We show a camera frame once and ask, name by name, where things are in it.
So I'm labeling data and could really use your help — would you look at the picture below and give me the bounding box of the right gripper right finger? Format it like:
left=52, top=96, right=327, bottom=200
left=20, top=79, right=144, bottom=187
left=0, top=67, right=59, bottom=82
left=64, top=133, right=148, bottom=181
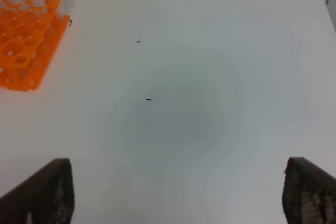
left=282, top=157, right=335, bottom=224

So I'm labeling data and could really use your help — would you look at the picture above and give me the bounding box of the orange test tube rack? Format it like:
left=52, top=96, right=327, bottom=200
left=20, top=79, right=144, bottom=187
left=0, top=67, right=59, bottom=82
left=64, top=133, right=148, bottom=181
left=1, top=0, right=70, bottom=91

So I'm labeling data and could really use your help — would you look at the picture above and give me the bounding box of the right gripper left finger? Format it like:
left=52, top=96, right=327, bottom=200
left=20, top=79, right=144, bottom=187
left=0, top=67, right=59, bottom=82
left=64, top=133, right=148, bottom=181
left=1, top=158, right=75, bottom=223

